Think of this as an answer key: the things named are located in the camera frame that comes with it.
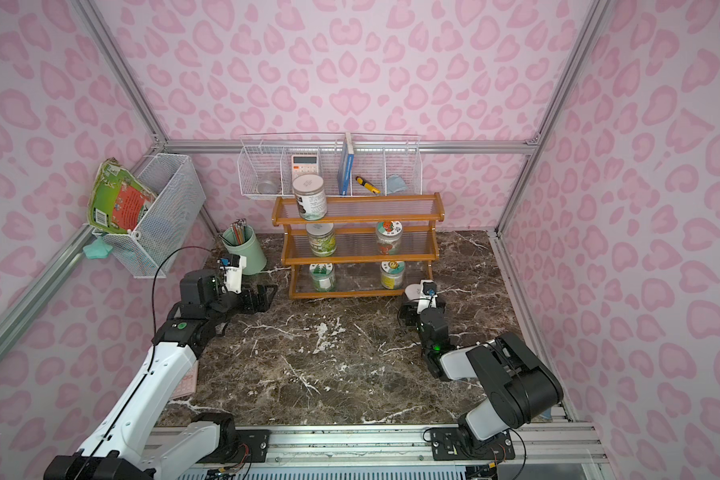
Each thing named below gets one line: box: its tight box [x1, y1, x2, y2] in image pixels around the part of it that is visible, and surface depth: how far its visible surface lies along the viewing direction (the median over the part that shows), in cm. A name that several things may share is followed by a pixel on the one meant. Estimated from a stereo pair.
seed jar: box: [292, 174, 328, 221], surface depth 81 cm
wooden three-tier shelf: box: [272, 191, 446, 299], surface depth 97 cm
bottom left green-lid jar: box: [309, 263, 336, 292], surface depth 99 cm
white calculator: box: [291, 154, 319, 181], surface depth 96 cm
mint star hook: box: [83, 236, 113, 259], surface depth 64 cm
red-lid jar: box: [376, 220, 403, 256], surface depth 91 cm
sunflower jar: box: [380, 261, 406, 290], surface depth 99 cm
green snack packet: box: [88, 157, 157, 234], surface depth 73 cm
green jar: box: [306, 222, 337, 257], surface depth 90 cm
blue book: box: [338, 132, 355, 196], surface depth 89 cm
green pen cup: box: [222, 225, 267, 276], surface depth 102 cm
